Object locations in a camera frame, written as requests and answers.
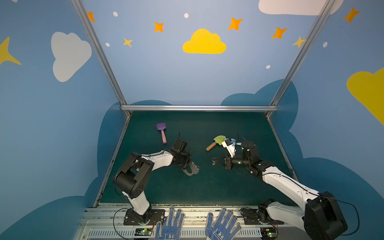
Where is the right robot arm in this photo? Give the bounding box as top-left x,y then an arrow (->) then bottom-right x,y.
221,139 -> 348,240

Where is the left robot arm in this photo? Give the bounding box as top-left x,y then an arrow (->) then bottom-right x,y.
113,139 -> 200,226

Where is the purple pink toy spatula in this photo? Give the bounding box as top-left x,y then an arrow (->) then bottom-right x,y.
157,123 -> 167,144

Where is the right blue dotted work glove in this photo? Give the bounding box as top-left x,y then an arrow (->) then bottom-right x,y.
205,208 -> 242,240

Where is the blue dotted work glove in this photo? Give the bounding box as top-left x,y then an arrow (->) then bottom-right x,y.
155,207 -> 185,240
205,208 -> 242,240

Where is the left blue dotted work glove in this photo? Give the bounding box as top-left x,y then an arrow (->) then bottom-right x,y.
155,207 -> 185,240

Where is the right controller board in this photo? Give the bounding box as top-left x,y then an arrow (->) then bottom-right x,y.
261,228 -> 279,240

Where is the controller board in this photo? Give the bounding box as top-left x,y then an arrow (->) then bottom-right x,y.
135,228 -> 153,237
261,228 -> 279,240

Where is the left controller board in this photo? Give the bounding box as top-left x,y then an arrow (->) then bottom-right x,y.
135,228 -> 153,237

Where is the green toy shovel wooden handle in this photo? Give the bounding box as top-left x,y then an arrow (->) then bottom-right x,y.
206,135 -> 226,152

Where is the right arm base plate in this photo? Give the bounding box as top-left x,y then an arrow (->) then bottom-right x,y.
240,208 -> 285,225

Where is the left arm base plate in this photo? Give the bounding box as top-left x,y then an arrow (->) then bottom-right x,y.
124,209 -> 166,226

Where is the aluminium frame rear bar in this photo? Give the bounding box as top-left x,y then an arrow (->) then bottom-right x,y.
121,105 -> 278,112

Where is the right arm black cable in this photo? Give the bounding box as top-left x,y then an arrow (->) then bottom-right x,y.
260,172 -> 361,236

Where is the aluminium frame right post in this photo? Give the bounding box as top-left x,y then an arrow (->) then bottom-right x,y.
266,0 -> 336,119

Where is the aluminium frame post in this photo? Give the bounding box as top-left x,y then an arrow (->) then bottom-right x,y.
71,0 -> 127,107
266,0 -> 336,119

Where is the aluminium frame left post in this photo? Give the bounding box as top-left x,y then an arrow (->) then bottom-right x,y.
71,0 -> 127,107

